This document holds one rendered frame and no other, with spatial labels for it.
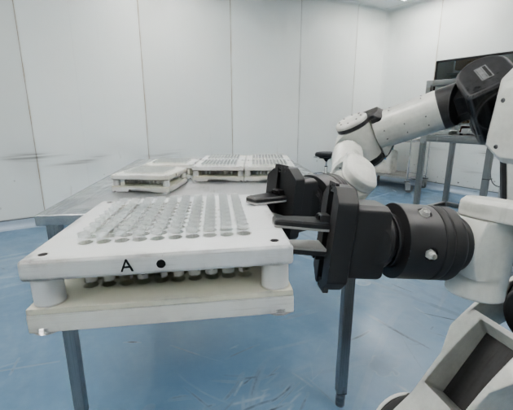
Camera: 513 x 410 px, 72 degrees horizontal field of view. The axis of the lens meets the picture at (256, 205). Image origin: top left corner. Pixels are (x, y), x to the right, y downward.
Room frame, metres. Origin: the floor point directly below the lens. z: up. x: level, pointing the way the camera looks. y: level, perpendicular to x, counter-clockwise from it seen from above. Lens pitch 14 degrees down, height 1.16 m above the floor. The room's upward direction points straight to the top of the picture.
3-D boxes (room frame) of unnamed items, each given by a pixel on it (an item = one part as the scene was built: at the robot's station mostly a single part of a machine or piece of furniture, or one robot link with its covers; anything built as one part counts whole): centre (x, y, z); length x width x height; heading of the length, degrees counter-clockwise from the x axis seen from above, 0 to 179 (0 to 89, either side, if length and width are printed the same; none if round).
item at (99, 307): (0.42, 0.10, 0.98); 0.24 x 0.24 x 0.02; 7
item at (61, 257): (0.42, 0.10, 1.03); 0.25 x 0.24 x 0.02; 7
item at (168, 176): (1.54, 0.46, 0.92); 0.25 x 0.24 x 0.02; 83
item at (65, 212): (1.88, 0.23, 0.84); 1.50 x 1.10 x 0.04; 6
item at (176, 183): (1.54, 0.46, 0.87); 0.24 x 0.24 x 0.02; 83
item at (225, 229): (0.35, 0.03, 1.02); 0.01 x 0.01 x 0.07
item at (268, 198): (0.50, -0.01, 1.05); 0.06 x 0.03 x 0.02; 136
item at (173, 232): (0.34, 0.08, 1.02); 0.01 x 0.01 x 0.07
